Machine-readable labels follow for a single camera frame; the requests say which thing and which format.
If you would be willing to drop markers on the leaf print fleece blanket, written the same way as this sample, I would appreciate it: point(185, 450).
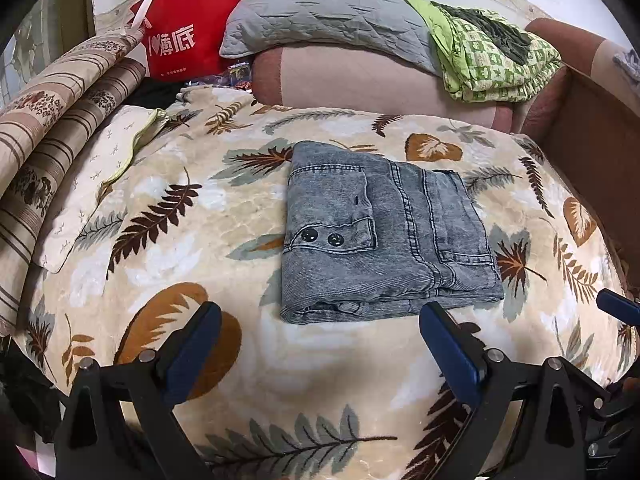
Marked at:
point(240, 200)

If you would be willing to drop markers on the brown cardboard box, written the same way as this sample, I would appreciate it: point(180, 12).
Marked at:
point(590, 160)

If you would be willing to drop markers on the small colourful packet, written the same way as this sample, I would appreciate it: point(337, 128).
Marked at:
point(239, 72)

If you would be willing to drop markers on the brown striped folded quilt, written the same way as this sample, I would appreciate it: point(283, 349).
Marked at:
point(55, 125)

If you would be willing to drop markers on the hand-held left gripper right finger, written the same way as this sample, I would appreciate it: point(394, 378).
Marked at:
point(450, 355)

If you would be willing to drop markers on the glass door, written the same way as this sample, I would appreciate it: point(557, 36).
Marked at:
point(35, 60)

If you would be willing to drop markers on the white small-print pillow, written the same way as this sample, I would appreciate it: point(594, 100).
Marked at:
point(100, 170)

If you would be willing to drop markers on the brown plush cushion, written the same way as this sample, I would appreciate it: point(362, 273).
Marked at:
point(560, 50)

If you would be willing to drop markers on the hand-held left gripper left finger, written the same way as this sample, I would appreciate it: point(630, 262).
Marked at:
point(192, 355)

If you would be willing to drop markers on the black cloth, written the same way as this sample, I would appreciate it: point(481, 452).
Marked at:
point(25, 390)

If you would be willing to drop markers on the grey-blue denim pants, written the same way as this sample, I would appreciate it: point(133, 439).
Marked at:
point(385, 230)

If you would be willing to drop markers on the grey quilted pillow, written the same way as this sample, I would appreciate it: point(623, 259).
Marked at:
point(330, 15)

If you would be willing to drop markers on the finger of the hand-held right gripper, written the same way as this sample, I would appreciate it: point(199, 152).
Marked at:
point(620, 306)

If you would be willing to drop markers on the pink and brown bolster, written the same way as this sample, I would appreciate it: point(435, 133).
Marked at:
point(360, 80)

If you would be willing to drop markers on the green patterned cloth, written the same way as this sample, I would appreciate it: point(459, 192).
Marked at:
point(490, 65)

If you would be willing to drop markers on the red shopping bag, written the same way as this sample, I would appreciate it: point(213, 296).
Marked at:
point(192, 35)

